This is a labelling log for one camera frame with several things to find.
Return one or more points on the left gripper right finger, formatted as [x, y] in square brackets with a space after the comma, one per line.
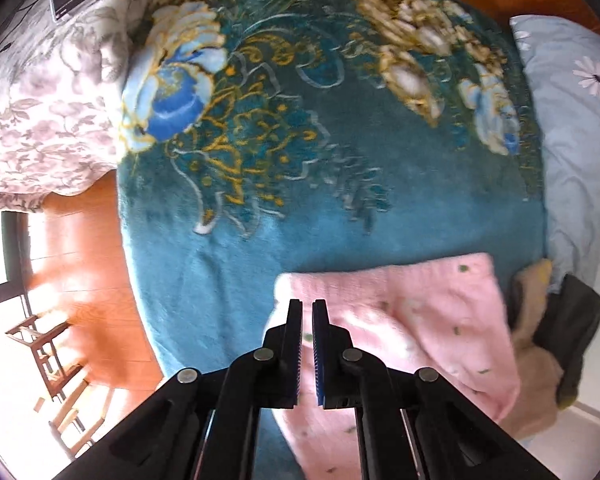
[334, 385]

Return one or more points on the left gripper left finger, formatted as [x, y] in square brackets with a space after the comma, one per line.
[282, 378]

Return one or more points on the pink floral fleece garment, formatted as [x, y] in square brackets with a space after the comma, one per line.
[448, 314]

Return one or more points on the beige fleece garment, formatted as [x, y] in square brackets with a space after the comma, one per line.
[536, 408]

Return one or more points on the wooden chair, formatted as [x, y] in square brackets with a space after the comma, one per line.
[75, 409]

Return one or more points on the teal floral bed blanket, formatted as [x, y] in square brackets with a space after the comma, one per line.
[265, 137]

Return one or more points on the grey garment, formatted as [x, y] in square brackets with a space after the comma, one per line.
[567, 328]

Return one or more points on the white grey floral quilt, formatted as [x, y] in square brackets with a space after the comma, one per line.
[61, 81]

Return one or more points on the light blue daisy duvet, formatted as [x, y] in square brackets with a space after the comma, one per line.
[562, 65]

